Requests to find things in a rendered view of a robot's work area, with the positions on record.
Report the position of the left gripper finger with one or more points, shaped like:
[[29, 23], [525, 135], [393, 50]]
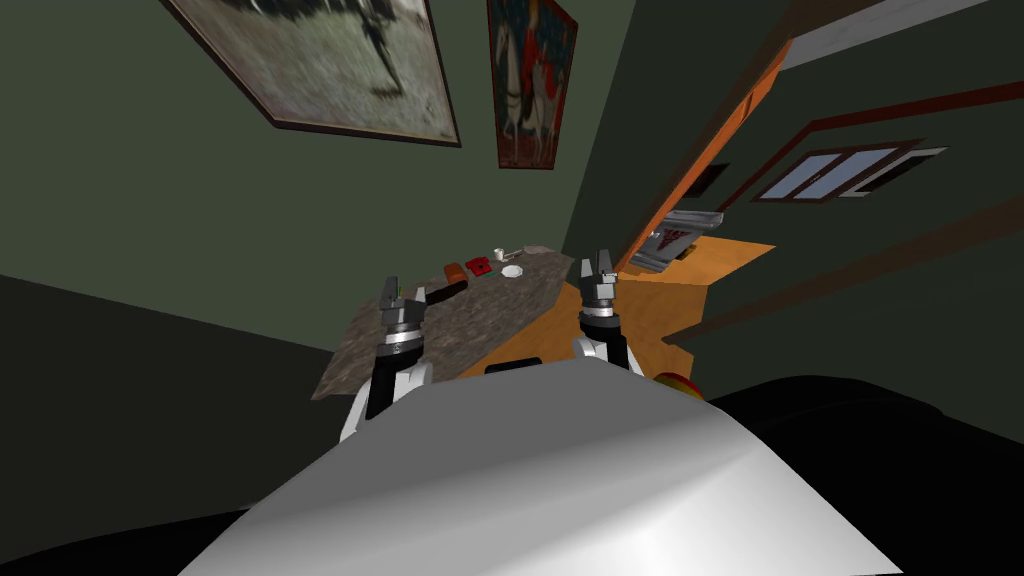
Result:
[[391, 291], [419, 301]]

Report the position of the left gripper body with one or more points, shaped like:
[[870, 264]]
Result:
[[402, 317]]

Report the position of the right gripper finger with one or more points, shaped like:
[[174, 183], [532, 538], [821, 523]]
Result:
[[586, 270], [605, 264]]

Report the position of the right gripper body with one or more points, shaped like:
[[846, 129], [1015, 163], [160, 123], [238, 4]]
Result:
[[599, 296]]

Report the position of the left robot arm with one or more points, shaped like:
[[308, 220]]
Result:
[[390, 376]]

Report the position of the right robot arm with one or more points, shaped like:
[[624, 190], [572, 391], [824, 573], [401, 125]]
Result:
[[602, 340]]

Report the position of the black cylinder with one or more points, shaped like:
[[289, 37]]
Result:
[[445, 293]]

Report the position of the orange brown bread loaf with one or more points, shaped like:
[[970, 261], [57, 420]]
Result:
[[455, 273]]

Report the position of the red square box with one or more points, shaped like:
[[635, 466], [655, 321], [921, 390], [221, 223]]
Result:
[[478, 266]]

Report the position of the grey marbled table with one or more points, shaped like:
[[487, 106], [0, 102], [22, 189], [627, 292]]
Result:
[[488, 312]]

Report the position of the white plate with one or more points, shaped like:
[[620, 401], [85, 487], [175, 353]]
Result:
[[512, 272]]

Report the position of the silver grey cabinet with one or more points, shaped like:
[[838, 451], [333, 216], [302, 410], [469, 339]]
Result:
[[676, 236]]

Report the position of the red yellow round object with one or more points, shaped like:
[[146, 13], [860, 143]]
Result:
[[682, 386]]

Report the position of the orange door leaf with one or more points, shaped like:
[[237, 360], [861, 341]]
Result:
[[704, 152]]

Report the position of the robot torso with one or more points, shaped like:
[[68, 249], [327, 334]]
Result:
[[552, 480]]

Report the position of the framed horse rider picture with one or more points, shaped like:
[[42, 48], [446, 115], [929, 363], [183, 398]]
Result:
[[528, 80]]

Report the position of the large framed grey picture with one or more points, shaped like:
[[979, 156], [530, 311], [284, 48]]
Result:
[[328, 64]]

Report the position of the dark framed window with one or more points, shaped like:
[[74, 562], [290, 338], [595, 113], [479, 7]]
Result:
[[840, 172]]

